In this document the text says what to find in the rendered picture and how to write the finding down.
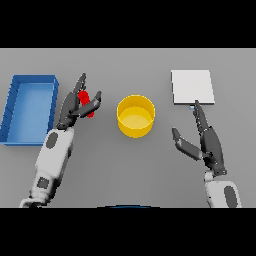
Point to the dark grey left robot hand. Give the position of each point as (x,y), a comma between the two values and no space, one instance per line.
(71,107)

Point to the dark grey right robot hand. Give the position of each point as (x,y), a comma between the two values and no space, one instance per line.
(211,142)

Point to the red beaker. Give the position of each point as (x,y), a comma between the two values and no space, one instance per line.
(86,104)

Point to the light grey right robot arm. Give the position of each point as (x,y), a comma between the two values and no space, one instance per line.
(222,192)

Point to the pale square measuring scale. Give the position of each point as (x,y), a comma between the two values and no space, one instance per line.
(192,87)

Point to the yellow bowl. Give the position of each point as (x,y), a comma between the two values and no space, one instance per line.
(135,116)

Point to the blue tray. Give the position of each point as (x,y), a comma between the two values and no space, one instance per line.
(28,110)

